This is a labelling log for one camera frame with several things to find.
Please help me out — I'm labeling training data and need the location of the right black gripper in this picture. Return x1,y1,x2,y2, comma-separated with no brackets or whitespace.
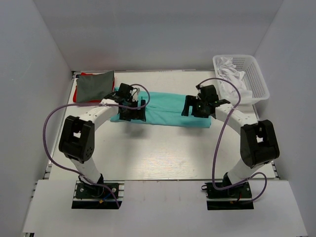
182,95,209,118

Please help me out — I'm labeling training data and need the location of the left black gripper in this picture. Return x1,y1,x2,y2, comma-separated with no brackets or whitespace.
119,98,146,121

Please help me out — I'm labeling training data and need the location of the teal polo shirt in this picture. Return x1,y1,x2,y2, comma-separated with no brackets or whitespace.
110,86,213,129

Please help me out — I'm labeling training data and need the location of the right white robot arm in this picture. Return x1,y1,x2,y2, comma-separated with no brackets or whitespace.
181,85,279,197

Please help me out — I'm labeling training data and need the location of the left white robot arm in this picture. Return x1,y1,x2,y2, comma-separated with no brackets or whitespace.
58,83,150,197

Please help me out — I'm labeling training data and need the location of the crumpled white t shirt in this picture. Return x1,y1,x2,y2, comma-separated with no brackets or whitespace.
215,57,252,99

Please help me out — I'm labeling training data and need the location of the folded grey t shirt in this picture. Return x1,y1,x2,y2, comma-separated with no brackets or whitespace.
75,70,115,106

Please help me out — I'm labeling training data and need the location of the folded red t shirt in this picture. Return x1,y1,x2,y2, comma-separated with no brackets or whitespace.
72,72,117,104

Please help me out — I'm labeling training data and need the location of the white plastic basket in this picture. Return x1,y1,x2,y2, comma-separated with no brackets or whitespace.
213,54,270,105

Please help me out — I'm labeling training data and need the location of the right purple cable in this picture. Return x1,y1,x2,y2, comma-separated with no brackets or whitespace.
196,78,268,205

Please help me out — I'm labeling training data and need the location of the purple cable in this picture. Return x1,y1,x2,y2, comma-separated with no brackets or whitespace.
196,78,268,205
43,83,151,208

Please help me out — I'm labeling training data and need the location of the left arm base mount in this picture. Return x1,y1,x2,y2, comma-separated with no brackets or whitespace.
72,181,124,210

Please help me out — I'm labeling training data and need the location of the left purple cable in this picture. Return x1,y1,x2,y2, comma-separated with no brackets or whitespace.
43,83,151,208

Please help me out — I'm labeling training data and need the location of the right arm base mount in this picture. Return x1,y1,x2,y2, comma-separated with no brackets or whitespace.
201,182,254,211

